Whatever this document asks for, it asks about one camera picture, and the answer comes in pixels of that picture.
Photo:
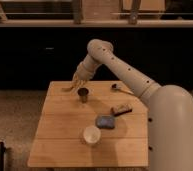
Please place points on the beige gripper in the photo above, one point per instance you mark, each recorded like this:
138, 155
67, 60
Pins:
80, 77

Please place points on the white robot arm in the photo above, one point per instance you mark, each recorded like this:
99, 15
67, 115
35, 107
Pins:
169, 108

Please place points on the metal cup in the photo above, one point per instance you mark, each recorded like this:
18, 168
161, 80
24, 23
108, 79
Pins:
83, 94

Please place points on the white paper cup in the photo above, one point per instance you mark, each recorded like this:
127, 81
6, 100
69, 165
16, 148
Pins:
91, 135

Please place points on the wooden railing shelf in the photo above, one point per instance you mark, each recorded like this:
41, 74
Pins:
97, 13

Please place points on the brush with black handle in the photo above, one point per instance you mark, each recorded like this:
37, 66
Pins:
120, 109

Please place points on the black post at floor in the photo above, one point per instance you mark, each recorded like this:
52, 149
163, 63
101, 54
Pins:
2, 152

